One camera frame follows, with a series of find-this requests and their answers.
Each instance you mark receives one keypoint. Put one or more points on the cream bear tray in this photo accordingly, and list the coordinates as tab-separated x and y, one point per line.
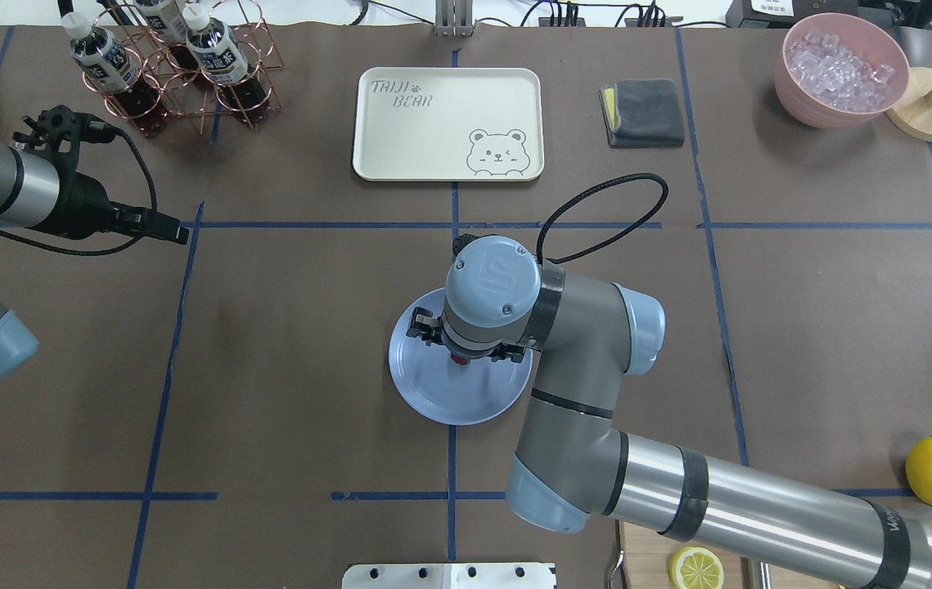
445	124

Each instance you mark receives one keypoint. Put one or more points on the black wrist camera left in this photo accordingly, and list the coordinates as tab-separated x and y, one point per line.
56	135

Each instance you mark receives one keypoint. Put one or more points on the lemon half slice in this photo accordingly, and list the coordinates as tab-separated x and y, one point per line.
696	567

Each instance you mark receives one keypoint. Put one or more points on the yellow lemon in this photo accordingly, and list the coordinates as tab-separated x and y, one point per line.
919	470

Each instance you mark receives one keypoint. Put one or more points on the dark drink bottle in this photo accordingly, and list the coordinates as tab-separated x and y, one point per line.
167	24
215	47
115	73

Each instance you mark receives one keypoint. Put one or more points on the blue round plate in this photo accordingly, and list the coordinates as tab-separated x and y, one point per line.
433	384

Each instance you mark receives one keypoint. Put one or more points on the aluminium frame post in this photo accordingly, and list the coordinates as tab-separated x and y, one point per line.
454	18

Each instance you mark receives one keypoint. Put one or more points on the copper wire bottle rack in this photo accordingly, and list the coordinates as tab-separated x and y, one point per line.
188	95

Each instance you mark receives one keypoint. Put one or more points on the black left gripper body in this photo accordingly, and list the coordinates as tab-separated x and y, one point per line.
79	209

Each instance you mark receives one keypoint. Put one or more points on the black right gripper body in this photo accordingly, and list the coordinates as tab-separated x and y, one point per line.
420	329

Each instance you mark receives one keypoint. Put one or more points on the grey folded cloth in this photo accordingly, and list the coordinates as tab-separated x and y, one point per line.
642	113

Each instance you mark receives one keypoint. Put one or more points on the wooden cutting board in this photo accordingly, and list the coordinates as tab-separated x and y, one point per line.
648	558

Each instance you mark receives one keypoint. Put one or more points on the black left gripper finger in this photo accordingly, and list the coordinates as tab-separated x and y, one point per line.
156	225

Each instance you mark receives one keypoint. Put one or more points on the pink bowl of ice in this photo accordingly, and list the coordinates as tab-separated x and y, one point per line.
836	71

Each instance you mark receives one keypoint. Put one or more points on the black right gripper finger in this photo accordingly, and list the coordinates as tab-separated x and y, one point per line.
424	325
512	352

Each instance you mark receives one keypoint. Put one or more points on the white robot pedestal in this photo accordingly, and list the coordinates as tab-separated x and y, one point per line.
452	575

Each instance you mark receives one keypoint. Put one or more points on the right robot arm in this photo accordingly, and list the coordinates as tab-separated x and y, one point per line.
571	462

